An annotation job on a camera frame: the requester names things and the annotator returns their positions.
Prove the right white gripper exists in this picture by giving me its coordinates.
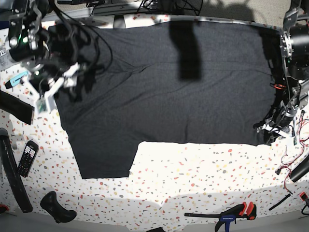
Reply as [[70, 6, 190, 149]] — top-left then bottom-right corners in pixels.
[[21, 62, 80, 114]]

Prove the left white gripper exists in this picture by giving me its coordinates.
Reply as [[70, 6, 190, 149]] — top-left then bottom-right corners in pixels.
[[256, 123, 298, 145]]

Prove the dark grey T-shirt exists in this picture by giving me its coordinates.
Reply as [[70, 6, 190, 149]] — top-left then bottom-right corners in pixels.
[[55, 21, 281, 179]]

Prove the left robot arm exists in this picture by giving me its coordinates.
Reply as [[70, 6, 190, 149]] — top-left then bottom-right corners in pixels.
[[256, 0, 309, 145]]

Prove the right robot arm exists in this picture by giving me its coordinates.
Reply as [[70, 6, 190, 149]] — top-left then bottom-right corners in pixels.
[[8, 0, 112, 112]]

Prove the turquoise highlighter marker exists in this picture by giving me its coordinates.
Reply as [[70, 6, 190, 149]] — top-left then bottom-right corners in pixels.
[[5, 71, 30, 89]]

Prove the black cylinder tube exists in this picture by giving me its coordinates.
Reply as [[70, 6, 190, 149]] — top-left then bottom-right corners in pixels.
[[290, 157, 309, 183]]

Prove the black folded cloth strip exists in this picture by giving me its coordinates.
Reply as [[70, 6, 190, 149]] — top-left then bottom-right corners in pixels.
[[0, 91, 34, 125]]

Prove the clear LeRobot plastic box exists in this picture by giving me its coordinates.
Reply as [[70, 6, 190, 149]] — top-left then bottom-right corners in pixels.
[[0, 47, 13, 71]]

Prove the thin black stick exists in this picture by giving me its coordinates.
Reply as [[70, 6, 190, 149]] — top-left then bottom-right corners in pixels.
[[269, 193, 291, 211]]

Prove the grey monitor stand base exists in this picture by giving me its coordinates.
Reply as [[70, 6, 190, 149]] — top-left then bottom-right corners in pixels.
[[113, 15, 126, 29]]

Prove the black remote control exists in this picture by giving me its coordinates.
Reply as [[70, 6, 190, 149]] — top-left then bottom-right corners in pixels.
[[17, 141, 39, 177]]

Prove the small red black connector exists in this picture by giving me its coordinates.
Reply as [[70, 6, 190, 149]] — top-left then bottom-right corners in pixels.
[[300, 192, 308, 201]]

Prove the black blue bar clamp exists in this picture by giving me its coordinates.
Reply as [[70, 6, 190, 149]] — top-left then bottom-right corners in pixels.
[[184, 202, 257, 232]]

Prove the long black foam tube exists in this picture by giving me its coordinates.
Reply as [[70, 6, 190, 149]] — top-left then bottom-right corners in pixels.
[[0, 128, 33, 213]]

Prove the black game controller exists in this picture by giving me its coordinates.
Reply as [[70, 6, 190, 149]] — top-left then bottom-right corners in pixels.
[[40, 191, 77, 223]]

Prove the red and black wire bundle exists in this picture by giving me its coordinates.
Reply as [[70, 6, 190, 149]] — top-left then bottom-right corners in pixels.
[[275, 110, 309, 194]]

